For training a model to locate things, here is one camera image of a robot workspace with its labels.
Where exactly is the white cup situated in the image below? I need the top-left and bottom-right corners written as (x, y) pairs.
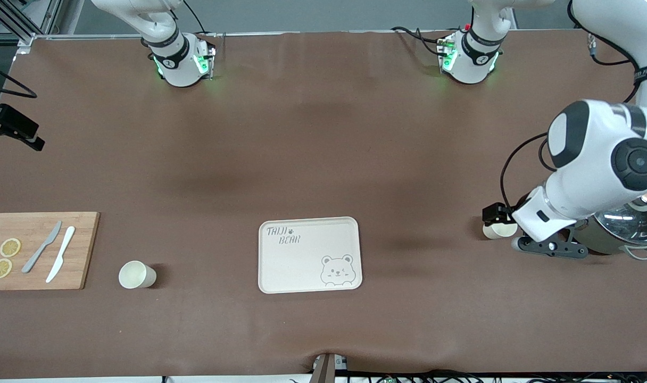
top-left (483, 222), bottom-right (518, 240)
top-left (118, 260), bottom-right (157, 289)

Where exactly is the beige bear print tray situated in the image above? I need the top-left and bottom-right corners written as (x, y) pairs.
top-left (258, 217), bottom-right (363, 294)

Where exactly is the grey-green cooking pot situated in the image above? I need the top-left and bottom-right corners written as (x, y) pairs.
top-left (571, 210), bottom-right (647, 261)

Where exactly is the glass pot lid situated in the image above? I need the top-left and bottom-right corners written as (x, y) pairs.
top-left (592, 181), bottom-right (647, 246)

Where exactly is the grey plastic knife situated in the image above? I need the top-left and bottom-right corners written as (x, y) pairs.
top-left (21, 221), bottom-right (62, 274)

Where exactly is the white plastic knife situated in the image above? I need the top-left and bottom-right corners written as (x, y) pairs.
top-left (46, 226), bottom-right (76, 284)

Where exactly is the bamboo cutting board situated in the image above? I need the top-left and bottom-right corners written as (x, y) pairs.
top-left (0, 212), bottom-right (100, 290)

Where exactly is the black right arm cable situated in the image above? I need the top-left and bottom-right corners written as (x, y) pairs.
top-left (0, 60), bottom-right (38, 100)

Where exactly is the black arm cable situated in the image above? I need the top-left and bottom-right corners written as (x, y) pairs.
top-left (0, 60), bottom-right (38, 100)
top-left (500, 133), bottom-right (555, 213)

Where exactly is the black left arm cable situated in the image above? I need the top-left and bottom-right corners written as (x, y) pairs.
top-left (500, 133), bottom-right (555, 213)

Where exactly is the aluminium frame corner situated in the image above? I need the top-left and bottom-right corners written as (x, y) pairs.
top-left (0, 0), bottom-right (63, 48)

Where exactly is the black base cable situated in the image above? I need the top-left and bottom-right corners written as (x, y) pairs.
top-left (391, 27), bottom-right (446, 56)

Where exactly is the grey metal bracket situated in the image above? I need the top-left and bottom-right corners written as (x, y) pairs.
top-left (309, 352), bottom-right (349, 383)

